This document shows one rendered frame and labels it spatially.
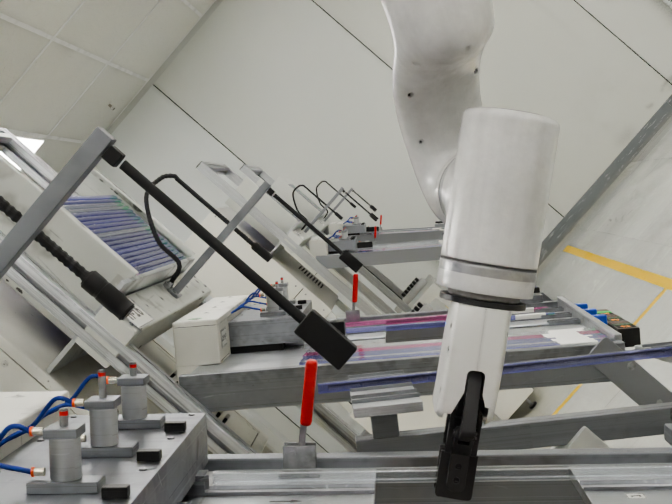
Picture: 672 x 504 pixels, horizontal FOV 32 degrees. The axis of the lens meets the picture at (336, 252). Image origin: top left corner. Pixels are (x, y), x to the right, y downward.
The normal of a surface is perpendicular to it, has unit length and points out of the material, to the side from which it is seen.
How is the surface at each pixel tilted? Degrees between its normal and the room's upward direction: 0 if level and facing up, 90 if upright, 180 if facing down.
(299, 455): 90
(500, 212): 88
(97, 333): 90
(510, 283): 110
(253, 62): 90
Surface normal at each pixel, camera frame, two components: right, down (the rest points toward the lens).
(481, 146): -0.63, -0.04
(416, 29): -0.56, 0.44
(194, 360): -0.05, 0.05
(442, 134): 0.21, 0.22
